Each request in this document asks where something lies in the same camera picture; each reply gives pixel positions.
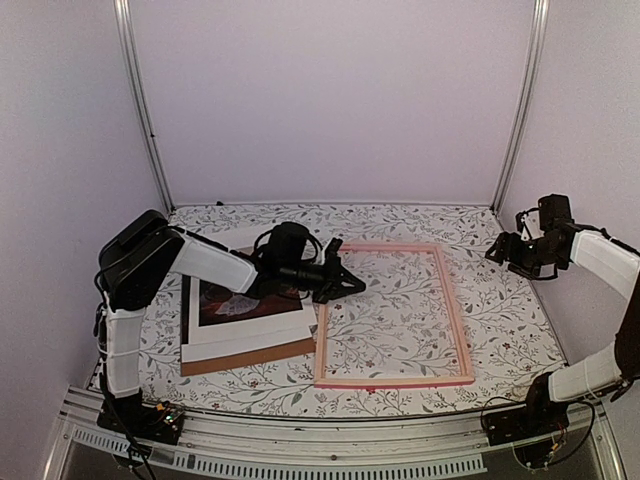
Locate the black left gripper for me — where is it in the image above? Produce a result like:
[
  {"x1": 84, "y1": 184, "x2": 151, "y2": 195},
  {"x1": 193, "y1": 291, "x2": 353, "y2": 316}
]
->
[{"x1": 281, "y1": 256, "x2": 366, "y2": 306}]

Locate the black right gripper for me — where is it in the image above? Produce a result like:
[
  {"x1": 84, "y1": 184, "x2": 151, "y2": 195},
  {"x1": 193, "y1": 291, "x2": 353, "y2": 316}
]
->
[{"x1": 486, "y1": 232, "x2": 565, "y2": 281}]

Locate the white photo mat board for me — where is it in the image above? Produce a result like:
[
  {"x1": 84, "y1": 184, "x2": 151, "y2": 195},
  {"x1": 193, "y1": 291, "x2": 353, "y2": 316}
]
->
[{"x1": 180, "y1": 244, "x2": 319, "y2": 365}]

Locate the pink wooden picture frame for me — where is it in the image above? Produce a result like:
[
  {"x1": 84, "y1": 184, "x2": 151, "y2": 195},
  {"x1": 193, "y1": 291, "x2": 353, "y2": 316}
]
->
[{"x1": 314, "y1": 242, "x2": 474, "y2": 390}]

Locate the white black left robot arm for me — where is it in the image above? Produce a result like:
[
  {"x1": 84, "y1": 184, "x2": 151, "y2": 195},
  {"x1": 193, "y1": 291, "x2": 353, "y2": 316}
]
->
[{"x1": 94, "y1": 210, "x2": 366, "y2": 434}]

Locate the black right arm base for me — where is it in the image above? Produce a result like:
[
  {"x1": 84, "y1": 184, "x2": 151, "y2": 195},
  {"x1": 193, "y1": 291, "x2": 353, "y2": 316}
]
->
[{"x1": 480, "y1": 397, "x2": 569, "y2": 469}]

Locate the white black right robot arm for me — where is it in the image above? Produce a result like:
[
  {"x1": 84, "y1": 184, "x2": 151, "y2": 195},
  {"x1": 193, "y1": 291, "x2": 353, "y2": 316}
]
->
[{"x1": 485, "y1": 223, "x2": 639, "y2": 436}]

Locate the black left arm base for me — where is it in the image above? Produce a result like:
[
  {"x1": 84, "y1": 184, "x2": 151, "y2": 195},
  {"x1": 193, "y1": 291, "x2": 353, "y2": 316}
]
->
[{"x1": 97, "y1": 392, "x2": 184, "y2": 445}]

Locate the landscape photo print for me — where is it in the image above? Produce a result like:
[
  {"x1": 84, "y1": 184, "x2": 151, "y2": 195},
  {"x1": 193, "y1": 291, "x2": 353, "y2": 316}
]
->
[{"x1": 198, "y1": 281, "x2": 302, "y2": 327}]

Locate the brown cardboard backing board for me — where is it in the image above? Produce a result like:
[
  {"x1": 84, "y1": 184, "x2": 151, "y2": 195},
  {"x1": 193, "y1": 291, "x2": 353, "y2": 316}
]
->
[{"x1": 180, "y1": 338, "x2": 316, "y2": 377}]

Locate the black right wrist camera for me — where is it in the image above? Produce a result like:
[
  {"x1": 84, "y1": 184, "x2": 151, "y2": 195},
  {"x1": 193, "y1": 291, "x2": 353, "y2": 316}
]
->
[{"x1": 516, "y1": 194, "x2": 574, "y2": 239}]

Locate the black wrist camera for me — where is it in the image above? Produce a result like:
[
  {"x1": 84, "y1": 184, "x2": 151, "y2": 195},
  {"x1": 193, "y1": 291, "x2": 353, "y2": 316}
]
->
[
  {"x1": 516, "y1": 194, "x2": 574, "y2": 239},
  {"x1": 252, "y1": 222, "x2": 321, "y2": 268}
]

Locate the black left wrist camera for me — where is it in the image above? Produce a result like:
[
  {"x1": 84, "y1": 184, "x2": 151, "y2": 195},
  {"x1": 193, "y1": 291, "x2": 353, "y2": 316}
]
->
[{"x1": 252, "y1": 222, "x2": 321, "y2": 268}]

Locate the aluminium front table rail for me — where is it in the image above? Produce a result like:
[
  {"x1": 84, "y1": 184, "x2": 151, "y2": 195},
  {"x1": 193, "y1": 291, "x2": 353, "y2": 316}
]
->
[{"x1": 43, "y1": 387, "x2": 627, "y2": 479}]

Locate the right aluminium corner post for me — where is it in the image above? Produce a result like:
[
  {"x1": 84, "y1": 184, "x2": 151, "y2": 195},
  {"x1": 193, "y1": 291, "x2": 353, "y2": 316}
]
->
[{"x1": 491, "y1": 0, "x2": 550, "y2": 214}]

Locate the aluminium corner post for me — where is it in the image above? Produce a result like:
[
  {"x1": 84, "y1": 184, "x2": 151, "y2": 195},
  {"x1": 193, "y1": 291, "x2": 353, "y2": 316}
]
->
[
  {"x1": 491, "y1": 0, "x2": 550, "y2": 214},
  {"x1": 113, "y1": 0, "x2": 175, "y2": 212}
]

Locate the left aluminium corner post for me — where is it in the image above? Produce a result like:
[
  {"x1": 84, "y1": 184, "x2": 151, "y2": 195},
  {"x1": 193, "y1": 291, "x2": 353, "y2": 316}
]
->
[{"x1": 113, "y1": 0, "x2": 175, "y2": 212}]

